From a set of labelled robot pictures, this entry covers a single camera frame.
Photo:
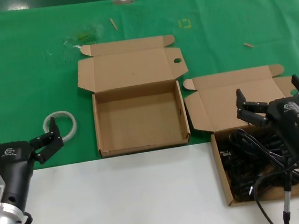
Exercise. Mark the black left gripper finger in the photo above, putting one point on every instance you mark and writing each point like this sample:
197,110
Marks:
49,142

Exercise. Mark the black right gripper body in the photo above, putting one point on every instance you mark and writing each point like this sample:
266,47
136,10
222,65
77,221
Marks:
289,118

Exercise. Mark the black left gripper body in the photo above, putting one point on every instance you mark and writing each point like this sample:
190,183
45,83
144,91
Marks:
13,169

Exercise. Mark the open brown cardboard box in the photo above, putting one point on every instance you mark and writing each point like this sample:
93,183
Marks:
139,118
230,95

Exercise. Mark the white tape roll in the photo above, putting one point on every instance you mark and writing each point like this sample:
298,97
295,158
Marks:
68,117

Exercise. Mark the small wooden chip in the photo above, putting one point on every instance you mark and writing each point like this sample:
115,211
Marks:
248,45

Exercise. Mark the green table cloth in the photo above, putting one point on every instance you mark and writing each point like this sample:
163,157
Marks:
26,63

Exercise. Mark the clear stained tape patch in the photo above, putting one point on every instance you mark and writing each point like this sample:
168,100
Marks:
85,35

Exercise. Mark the thin wooden stick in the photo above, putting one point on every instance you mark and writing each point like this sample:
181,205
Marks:
113,23

